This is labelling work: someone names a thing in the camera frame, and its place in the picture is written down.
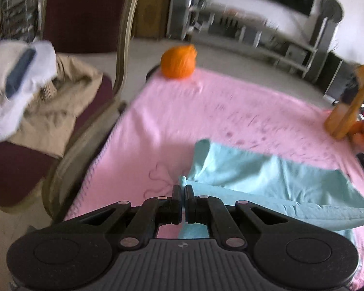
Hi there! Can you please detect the pink blanket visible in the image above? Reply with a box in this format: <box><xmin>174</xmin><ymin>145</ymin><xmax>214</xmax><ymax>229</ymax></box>
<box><xmin>62</xmin><ymin>69</ymin><xmax>364</xmax><ymax>290</ymax></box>

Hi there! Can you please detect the maroon chair with beige frame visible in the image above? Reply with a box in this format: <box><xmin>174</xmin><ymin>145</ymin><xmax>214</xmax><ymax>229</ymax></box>
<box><xmin>0</xmin><ymin>0</ymin><xmax>138</xmax><ymax>217</ymax></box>

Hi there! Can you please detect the black standing fan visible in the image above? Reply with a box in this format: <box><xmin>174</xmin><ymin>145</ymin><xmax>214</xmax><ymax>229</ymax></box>
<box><xmin>303</xmin><ymin>0</ymin><xmax>344</xmax><ymax>83</ymax></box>

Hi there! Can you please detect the wooden bottle rack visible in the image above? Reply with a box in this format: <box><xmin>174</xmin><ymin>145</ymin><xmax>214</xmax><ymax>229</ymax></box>
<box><xmin>324</xmin><ymin>65</ymin><xmax>364</xmax><ymax>140</ymax></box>

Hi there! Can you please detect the wooden cabinet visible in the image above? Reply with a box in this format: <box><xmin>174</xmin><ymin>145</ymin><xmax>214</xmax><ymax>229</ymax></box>
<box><xmin>133</xmin><ymin>0</ymin><xmax>170</xmax><ymax>40</ymax></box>

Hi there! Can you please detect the white garment on chair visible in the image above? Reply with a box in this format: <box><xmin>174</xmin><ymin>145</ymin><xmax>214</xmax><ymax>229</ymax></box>
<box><xmin>0</xmin><ymin>40</ymin><xmax>57</xmax><ymax>143</ymax></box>

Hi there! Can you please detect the beige garment on chair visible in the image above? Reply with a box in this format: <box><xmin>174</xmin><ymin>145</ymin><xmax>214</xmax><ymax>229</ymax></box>
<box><xmin>8</xmin><ymin>54</ymin><xmax>103</xmax><ymax>158</ymax></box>

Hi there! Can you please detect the orange plush toy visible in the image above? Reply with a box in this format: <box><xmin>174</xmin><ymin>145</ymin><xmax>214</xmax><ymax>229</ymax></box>
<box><xmin>160</xmin><ymin>44</ymin><xmax>197</xmax><ymax>80</ymax></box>

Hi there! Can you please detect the grey tv console shelf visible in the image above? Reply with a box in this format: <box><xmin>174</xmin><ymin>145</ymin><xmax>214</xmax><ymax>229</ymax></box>
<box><xmin>187</xmin><ymin>4</ymin><xmax>320</xmax><ymax>80</ymax></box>

